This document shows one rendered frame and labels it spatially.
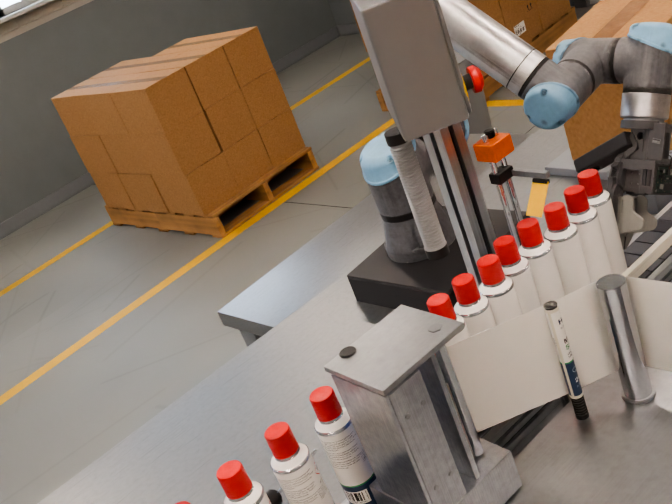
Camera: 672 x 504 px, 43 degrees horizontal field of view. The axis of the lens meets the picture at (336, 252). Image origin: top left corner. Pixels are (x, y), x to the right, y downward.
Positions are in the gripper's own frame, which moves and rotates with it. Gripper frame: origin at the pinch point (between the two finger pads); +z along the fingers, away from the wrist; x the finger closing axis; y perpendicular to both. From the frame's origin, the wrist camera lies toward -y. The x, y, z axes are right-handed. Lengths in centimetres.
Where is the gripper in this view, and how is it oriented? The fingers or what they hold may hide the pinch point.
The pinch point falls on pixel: (619, 241)
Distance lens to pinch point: 151.1
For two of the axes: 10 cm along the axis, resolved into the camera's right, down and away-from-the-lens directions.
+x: 7.9, -0.3, 6.1
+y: 6.1, 1.4, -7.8
